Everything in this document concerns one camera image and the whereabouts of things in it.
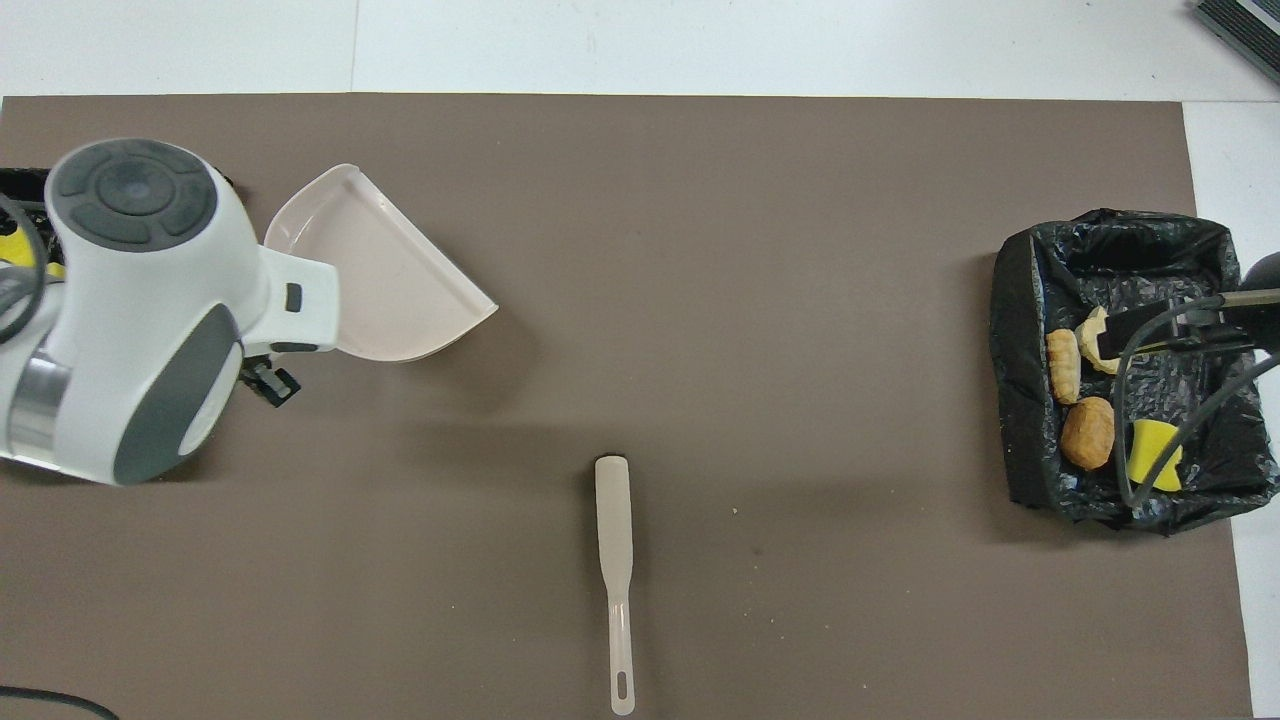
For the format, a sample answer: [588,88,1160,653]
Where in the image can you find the pale bread chunk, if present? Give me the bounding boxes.
[1075,306,1135,377]

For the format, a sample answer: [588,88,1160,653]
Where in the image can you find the ridged pale bread piece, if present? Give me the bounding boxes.
[1045,328,1083,406]

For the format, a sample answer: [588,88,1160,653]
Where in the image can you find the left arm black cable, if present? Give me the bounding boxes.
[0,190,121,720]

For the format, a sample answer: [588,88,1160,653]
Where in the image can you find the beige hand brush black bristles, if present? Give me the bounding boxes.
[594,455,637,717]

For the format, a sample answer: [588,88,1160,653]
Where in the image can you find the beige plastic dustpan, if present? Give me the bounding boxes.
[263,163,499,364]

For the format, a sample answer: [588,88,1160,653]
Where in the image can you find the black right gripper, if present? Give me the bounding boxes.
[1098,253,1280,351]

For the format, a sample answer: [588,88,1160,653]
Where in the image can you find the brown table mat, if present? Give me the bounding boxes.
[0,95,1253,720]

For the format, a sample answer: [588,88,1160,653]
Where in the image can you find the dark grey ridged device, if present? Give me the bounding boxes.
[1190,0,1280,86]

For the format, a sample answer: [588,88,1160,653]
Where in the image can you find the yellow sponge chunk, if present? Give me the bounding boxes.
[1125,419,1184,493]

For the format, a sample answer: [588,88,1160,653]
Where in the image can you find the brown bread roll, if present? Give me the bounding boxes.
[1060,396,1118,471]

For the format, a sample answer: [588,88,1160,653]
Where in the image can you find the black bag lined bin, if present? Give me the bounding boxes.
[0,165,236,291]
[990,207,1280,536]

